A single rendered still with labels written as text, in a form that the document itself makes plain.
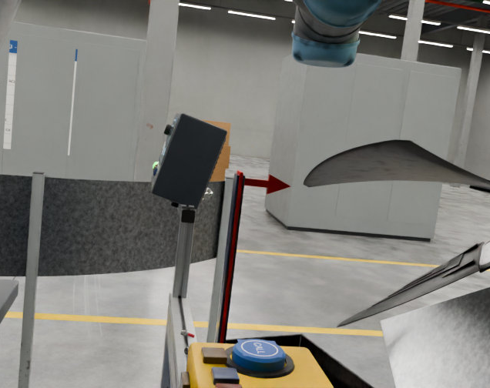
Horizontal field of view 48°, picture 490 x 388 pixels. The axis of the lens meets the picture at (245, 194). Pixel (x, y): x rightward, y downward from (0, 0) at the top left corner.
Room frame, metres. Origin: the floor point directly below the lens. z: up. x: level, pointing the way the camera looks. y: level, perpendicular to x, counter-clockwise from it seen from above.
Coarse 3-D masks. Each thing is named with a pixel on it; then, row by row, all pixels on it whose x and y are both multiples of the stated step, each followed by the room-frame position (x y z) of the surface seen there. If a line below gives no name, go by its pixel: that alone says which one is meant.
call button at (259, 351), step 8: (240, 344) 0.40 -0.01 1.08; (248, 344) 0.40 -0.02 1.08; (256, 344) 0.40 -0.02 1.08; (264, 344) 0.41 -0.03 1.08; (272, 344) 0.41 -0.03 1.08; (240, 352) 0.39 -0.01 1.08; (248, 352) 0.39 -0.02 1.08; (256, 352) 0.39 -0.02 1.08; (264, 352) 0.39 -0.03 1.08; (272, 352) 0.39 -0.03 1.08; (280, 352) 0.39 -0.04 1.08; (240, 360) 0.38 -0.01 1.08; (248, 360) 0.38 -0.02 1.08; (256, 360) 0.38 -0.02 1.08; (264, 360) 0.38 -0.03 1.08; (272, 360) 0.38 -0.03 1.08; (280, 360) 0.38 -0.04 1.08; (248, 368) 0.38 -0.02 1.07; (256, 368) 0.38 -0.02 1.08; (264, 368) 0.38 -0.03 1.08; (272, 368) 0.38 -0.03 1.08; (280, 368) 0.39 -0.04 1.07
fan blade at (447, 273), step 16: (464, 256) 0.81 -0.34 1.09; (480, 256) 0.77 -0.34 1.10; (432, 272) 0.83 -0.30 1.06; (448, 272) 0.78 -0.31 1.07; (464, 272) 0.75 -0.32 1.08; (416, 288) 0.80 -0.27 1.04; (432, 288) 0.76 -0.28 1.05; (384, 304) 0.80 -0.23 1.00; (400, 304) 0.77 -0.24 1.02; (352, 320) 0.79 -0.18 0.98
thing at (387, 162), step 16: (368, 144) 0.56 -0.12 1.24; (384, 144) 0.55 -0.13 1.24; (400, 144) 0.54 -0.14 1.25; (416, 144) 0.53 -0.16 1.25; (336, 160) 0.63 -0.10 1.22; (352, 160) 0.62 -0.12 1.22; (368, 160) 0.61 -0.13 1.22; (384, 160) 0.60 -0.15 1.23; (400, 160) 0.59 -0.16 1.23; (416, 160) 0.57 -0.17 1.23; (432, 160) 0.56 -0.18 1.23; (320, 176) 0.69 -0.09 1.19; (336, 176) 0.70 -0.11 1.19; (352, 176) 0.70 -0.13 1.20; (368, 176) 0.70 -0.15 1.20; (384, 176) 0.70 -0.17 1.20; (400, 176) 0.69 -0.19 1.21; (416, 176) 0.68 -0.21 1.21; (432, 176) 0.66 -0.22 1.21; (448, 176) 0.63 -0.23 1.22; (464, 176) 0.60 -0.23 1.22
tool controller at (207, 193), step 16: (176, 128) 1.20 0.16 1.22; (192, 128) 1.20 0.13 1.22; (208, 128) 1.21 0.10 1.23; (176, 144) 1.20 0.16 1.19; (192, 144) 1.20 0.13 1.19; (208, 144) 1.21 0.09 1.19; (160, 160) 1.27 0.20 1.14; (176, 160) 1.20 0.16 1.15; (192, 160) 1.20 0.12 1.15; (208, 160) 1.21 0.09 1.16; (160, 176) 1.19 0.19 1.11; (176, 176) 1.20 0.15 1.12; (192, 176) 1.20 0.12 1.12; (208, 176) 1.21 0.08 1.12; (160, 192) 1.19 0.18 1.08; (176, 192) 1.20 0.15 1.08; (192, 192) 1.20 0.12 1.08; (208, 192) 1.25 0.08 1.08
